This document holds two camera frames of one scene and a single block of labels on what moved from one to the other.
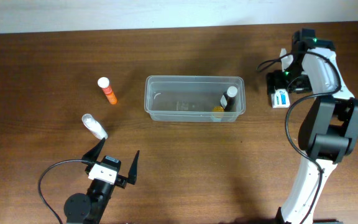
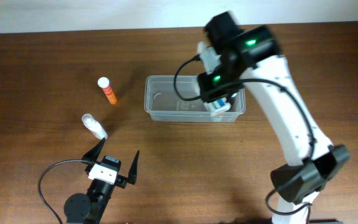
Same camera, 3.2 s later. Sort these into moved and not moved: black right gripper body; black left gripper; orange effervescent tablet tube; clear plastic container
Moved: black right gripper body
Not moved: black left gripper; orange effervescent tablet tube; clear plastic container
